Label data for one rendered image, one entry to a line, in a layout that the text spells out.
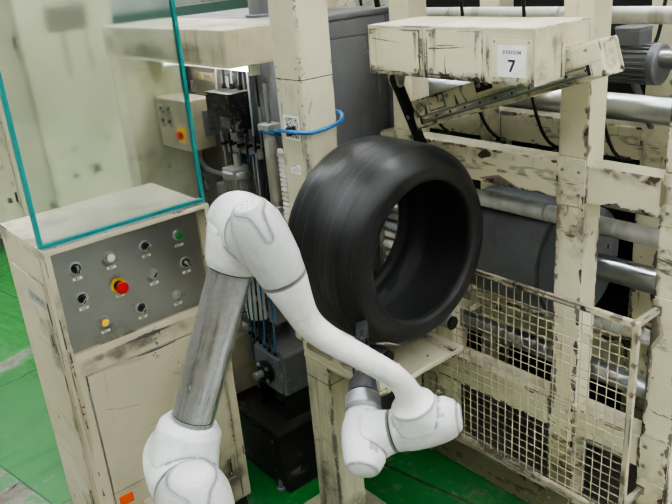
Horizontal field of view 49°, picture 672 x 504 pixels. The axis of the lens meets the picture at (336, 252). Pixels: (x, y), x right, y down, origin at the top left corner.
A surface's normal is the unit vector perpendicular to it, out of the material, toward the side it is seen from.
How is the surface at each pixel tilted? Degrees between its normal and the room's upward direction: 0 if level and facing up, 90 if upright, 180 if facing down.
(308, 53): 90
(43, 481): 0
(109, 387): 90
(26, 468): 0
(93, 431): 90
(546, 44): 90
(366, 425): 26
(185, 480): 4
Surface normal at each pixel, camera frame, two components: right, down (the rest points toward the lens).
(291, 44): -0.76, 0.29
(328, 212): -0.67, -0.28
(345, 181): -0.54, -0.54
